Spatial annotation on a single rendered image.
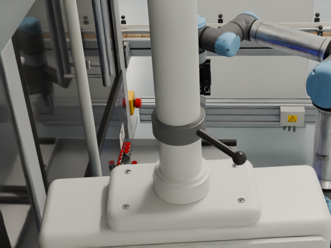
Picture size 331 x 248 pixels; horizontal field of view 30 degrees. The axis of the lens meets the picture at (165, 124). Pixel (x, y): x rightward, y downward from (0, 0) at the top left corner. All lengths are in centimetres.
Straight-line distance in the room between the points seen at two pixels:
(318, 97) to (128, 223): 87
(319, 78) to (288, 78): 205
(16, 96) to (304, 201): 54
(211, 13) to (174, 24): 270
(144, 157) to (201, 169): 126
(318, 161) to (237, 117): 134
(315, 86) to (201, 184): 79
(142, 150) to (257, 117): 102
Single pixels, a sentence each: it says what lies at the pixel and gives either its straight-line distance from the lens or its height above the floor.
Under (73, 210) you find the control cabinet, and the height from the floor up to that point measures 155.
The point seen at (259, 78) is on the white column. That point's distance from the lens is 376.
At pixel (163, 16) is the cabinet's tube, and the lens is 86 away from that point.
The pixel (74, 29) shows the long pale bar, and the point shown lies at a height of 173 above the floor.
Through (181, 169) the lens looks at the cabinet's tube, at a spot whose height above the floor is 165.
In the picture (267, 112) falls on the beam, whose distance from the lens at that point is 318.
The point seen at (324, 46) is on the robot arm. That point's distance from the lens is 188.
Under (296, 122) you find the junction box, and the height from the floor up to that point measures 48.
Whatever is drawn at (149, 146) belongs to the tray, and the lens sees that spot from 233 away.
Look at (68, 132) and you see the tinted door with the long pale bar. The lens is 151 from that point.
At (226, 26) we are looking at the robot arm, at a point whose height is 141.
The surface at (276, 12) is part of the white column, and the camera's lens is 356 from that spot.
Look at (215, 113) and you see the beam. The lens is 318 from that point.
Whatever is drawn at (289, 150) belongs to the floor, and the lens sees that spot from 377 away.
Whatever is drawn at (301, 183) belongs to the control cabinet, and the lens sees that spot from 113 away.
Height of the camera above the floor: 228
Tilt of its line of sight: 35 degrees down
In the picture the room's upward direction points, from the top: 4 degrees counter-clockwise
